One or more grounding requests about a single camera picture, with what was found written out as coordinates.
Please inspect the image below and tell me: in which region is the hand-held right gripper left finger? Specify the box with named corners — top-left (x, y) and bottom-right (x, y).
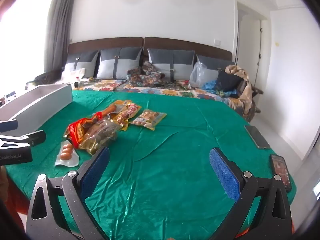
top-left (25, 146), bottom-right (110, 240)

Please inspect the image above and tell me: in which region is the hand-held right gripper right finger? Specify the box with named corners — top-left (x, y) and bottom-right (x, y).
top-left (209, 147), bottom-right (293, 240)

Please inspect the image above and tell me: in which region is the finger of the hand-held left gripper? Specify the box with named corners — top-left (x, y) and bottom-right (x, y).
top-left (0, 119), bottom-right (19, 133)
top-left (0, 130), bottom-right (47, 148)

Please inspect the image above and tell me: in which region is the white rectangular box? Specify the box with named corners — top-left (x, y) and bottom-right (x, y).
top-left (0, 84), bottom-right (73, 140)

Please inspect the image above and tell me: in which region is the large clear brown snack packet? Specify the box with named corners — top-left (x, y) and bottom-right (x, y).
top-left (80, 119), bottom-right (123, 155)

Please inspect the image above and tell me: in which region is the red and yellow snack packet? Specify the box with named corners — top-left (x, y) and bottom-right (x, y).
top-left (65, 116), bottom-right (105, 149)

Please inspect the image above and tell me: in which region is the yellow cartoon print snack packet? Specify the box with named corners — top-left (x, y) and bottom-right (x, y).
top-left (111, 101), bottom-right (143, 132)

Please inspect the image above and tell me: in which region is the yellow packet of round balls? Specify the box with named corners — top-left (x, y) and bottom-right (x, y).
top-left (129, 109), bottom-right (167, 131)

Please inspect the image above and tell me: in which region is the grey smartphone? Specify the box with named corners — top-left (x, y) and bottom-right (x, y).
top-left (244, 125), bottom-right (272, 150)

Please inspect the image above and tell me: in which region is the black smartphone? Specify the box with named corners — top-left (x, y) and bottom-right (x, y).
top-left (270, 154), bottom-right (293, 193)

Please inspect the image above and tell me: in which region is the green satin cloth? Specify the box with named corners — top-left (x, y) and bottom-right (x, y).
top-left (5, 90), bottom-right (298, 240)

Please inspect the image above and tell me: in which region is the dark cloth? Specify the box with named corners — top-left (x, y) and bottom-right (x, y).
top-left (32, 69), bottom-right (63, 85)

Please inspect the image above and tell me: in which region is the white paper bag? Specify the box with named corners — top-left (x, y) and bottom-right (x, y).
top-left (61, 69), bottom-right (87, 83)

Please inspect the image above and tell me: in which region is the dark wooden chair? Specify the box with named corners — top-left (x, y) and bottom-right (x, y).
top-left (240, 80), bottom-right (264, 114)

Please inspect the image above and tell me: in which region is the blue plastic bag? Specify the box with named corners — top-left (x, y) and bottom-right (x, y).
top-left (201, 80), bottom-right (223, 93)

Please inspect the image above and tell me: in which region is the grey two-tone pillow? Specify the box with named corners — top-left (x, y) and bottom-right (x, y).
top-left (196, 54), bottom-right (235, 80)
top-left (96, 47), bottom-right (143, 80)
top-left (61, 49), bottom-right (100, 79)
top-left (147, 48), bottom-right (195, 82)

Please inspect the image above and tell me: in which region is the black bag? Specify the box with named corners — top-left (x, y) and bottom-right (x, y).
top-left (216, 70), bottom-right (244, 93)

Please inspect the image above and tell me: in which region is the clear plastic bag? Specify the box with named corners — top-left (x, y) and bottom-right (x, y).
top-left (189, 61), bottom-right (208, 89)

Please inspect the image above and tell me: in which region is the floral bedsheet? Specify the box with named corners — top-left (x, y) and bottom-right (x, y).
top-left (72, 77), bottom-right (253, 120)

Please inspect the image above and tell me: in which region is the dark patterned clothing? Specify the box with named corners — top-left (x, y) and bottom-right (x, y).
top-left (126, 61), bottom-right (175, 88)

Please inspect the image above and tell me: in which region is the grey curtain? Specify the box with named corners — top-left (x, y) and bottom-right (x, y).
top-left (43, 0), bottom-right (78, 73)

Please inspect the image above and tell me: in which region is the brown headboard panel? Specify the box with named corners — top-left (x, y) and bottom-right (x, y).
top-left (144, 37), bottom-right (233, 62)

